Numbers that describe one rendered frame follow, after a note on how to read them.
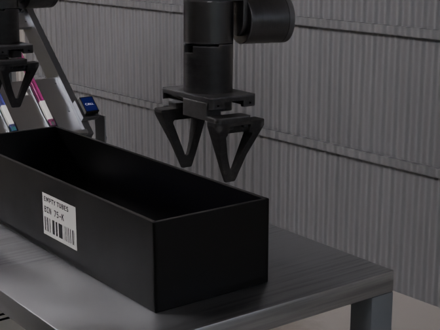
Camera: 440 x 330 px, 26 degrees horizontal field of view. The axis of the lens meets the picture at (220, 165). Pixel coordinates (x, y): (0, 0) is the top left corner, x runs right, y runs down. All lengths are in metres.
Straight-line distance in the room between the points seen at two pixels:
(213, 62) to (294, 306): 0.32
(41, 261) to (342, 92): 2.26
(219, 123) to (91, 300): 0.29
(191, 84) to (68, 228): 0.31
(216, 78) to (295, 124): 2.58
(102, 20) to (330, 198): 1.63
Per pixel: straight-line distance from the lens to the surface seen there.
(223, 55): 1.08
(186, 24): 1.08
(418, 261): 3.35
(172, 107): 1.15
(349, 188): 3.50
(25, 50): 1.56
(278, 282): 1.23
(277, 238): 1.40
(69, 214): 1.28
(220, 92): 1.08
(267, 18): 1.10
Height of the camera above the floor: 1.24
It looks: 14 degrees down
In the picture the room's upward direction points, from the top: straight up
